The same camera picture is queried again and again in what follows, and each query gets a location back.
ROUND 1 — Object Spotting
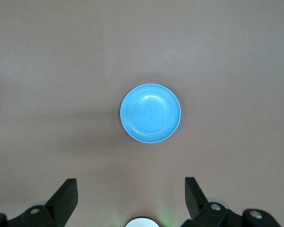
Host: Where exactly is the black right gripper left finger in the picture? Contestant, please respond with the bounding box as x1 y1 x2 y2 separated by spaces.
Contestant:
0 178 79 227

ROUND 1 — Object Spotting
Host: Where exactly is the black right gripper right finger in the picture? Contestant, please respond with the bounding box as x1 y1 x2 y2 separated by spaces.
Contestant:
181 176 283 227

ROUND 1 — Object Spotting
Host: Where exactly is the blue round plate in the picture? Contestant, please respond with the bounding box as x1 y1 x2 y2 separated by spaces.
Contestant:
120 83 182 144

